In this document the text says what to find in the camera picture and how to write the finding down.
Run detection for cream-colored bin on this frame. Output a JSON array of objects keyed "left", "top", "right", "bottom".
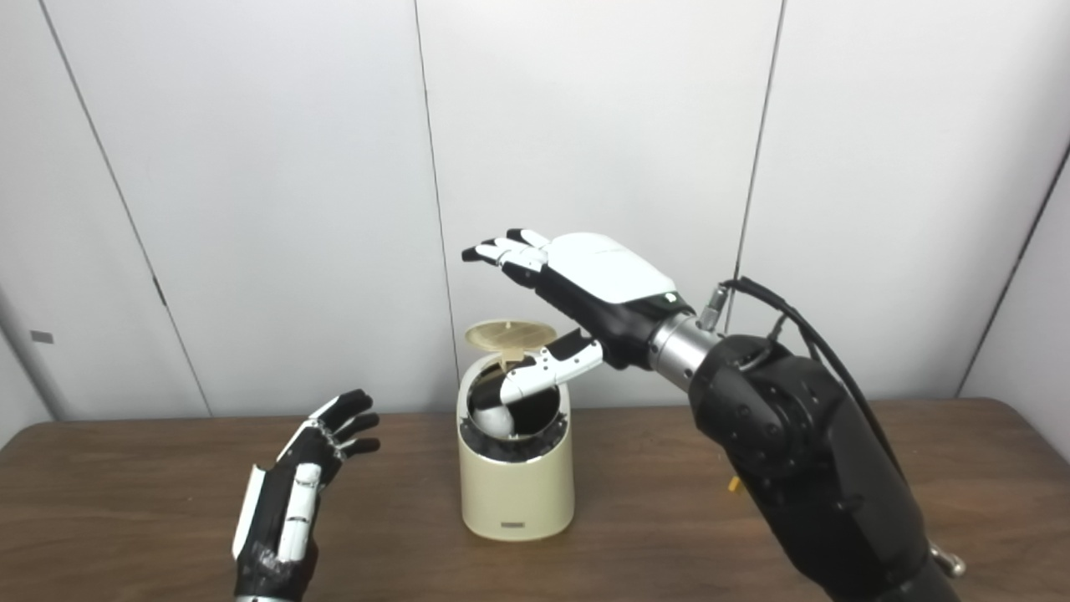
[{"left": 456, "top": 319, "right": 575, "bottom": 542}]

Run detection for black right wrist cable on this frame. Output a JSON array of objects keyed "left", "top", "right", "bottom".
[{"left": 698, "top": 278, "right": 908, "bottom": 477}]

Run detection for small white plastic bottle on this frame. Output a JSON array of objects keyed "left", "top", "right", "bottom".
[{"left": 470, "top": 401, "right": 512, "bottom": 437}]

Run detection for round cream bin lid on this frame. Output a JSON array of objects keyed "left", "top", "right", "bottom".
[{"left": 465, "top": 319, "right": 558, "bottom": 369}]

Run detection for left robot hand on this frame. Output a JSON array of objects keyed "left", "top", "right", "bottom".
[{"left": 232, "top": 389, "right": 381, "bottom": 602}]

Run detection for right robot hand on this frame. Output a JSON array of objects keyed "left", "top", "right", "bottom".
[{"left": 461, "top": 227, "right": 696, "bottom": 404}]

